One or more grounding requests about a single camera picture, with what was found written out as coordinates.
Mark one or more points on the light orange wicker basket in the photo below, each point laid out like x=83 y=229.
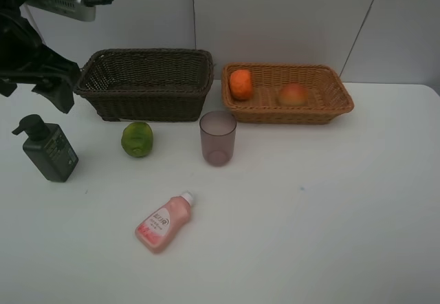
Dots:
x=327 y=97

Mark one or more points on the dark brown wicker basket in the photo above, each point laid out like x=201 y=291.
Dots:
x=157 y=84

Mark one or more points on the green toy fruit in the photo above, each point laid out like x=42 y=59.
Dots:
x=137 y=139

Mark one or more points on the translucent purple plastic cup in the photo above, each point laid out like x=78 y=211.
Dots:
x=217 y=131

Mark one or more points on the red yellow toy peach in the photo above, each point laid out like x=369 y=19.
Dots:
x=293 y=95

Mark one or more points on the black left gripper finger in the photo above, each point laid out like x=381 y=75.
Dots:
x=7 y=87
x=58 y=89

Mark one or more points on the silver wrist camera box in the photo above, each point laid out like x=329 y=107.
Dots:
x=58 y=5

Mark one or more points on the dark green pump bottle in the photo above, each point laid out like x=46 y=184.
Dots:
x=48 y=148

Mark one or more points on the pink detergent bottle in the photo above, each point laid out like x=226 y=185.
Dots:
x=161 y=226

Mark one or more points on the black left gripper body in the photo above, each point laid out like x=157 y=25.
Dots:
x=41 y=66

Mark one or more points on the orange toy tangerine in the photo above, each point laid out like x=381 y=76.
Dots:
x=240 y=83

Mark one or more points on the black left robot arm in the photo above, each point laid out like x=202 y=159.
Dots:
x=16 y=30

